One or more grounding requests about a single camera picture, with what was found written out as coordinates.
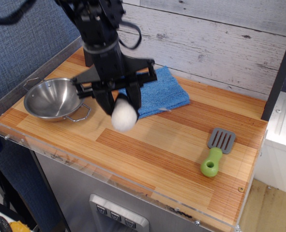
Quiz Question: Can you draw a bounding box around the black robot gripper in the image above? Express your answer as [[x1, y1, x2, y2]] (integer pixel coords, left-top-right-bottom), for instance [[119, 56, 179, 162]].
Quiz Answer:
[[71, 50, 157, 115]]

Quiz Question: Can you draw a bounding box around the white plush egg black band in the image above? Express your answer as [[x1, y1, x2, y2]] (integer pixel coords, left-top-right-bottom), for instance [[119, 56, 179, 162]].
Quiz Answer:
[[111, 94, 138, 132]]

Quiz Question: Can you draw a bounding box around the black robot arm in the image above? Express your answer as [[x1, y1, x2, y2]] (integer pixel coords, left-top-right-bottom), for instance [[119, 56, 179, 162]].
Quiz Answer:
[[56, 0, 157, 115]]

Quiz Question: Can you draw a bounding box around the blue folded cloth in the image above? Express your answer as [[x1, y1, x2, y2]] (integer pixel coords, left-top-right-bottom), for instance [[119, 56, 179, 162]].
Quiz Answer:
[[117, 65, 191, 120]]

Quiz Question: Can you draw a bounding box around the silver dispenser button panel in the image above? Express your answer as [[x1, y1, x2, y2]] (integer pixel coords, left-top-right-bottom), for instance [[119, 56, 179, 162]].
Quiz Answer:
[[89, 193, 150, 232]]

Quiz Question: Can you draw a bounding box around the clear acrylic front guard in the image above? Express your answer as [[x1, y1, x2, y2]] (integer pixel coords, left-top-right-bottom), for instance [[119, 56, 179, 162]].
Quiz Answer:
[[0, 117, 241, 232]]

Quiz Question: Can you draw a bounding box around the white ridged side cabinet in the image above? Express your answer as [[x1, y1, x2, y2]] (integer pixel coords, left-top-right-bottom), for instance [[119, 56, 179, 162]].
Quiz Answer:
[[254, 92, 286, 192]]

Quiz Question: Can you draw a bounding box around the dark grey left post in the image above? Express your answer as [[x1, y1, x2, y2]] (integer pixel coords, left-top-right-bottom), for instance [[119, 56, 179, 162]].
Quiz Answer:
[[83, 48, 94, 67]]

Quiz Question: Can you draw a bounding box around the dark grey post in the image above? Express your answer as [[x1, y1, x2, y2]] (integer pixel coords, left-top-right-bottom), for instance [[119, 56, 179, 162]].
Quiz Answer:
[[83, 48, 94, 67], [261, 51, 286, 121]]

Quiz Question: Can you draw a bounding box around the stainless steel bowl with handles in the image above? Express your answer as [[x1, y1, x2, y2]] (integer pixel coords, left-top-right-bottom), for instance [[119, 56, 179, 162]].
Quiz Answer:
[[23, 78, 91, 122]]

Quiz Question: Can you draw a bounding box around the grey spatula green handle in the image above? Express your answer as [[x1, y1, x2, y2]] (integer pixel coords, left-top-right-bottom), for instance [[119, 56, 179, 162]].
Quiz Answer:
[[200, 128, 236, 177]]

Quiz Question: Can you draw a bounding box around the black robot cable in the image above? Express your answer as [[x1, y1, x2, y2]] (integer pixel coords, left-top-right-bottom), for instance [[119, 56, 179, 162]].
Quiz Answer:
[[0, 0, 143, 50]]

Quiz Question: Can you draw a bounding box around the dark grey right post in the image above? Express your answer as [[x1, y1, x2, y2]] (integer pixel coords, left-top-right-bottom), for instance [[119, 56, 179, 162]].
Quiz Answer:
[[261, 51, 286, 121]]

